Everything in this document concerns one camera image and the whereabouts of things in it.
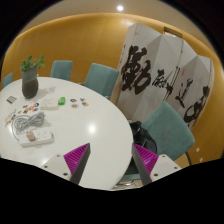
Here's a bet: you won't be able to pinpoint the beige charger plug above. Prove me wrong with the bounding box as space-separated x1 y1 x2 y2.
26 131 36 141

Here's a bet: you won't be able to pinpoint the teal chair far left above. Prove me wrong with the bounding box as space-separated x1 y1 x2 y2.
2 73 13 88

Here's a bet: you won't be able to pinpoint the teal chair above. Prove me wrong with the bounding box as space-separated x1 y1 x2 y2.
128 101 196 181
84 63 119 99
2 73 13 88
50 60 73 81

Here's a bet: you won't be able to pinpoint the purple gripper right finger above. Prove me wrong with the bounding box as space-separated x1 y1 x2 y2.
131 143 183 187

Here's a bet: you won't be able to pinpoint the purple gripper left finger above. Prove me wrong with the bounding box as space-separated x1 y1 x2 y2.
41 142 92 186

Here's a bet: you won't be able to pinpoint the colourful badges cluster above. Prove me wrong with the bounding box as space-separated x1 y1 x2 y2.
18 103 39 114

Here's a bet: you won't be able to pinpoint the white box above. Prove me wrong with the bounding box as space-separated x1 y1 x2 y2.
40 98 58 110

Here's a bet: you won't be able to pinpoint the green small box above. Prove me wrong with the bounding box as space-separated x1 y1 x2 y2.
58 97 65 105

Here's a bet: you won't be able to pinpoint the green plant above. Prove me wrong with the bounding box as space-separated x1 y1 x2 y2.
20 55 45 72

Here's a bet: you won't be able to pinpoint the teal chair back left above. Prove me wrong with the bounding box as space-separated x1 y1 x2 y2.
50 60 73 81

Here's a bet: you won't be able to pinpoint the colourful keychain trinkets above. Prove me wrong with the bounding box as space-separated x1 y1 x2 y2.
5 109 17 126

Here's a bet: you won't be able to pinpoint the calligraphy folding screen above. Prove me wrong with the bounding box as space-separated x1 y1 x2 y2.
117 23 214 127

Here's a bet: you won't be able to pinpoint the white power strip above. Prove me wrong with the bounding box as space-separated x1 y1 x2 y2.
19 129 53 147

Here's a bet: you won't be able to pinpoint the teal chair back middle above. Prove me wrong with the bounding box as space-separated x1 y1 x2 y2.
84 63 119 99

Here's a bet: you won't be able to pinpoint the dark grey plant vase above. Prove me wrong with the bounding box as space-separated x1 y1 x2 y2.
22 67 39 99

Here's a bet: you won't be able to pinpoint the small grey card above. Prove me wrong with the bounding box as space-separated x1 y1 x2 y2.
7 96 17 104

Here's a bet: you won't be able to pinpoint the teal chair near right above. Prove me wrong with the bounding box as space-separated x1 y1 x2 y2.
128 101 196 181

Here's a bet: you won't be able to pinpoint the grey coiled cable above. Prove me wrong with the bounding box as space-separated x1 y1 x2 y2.
11 111 46 136

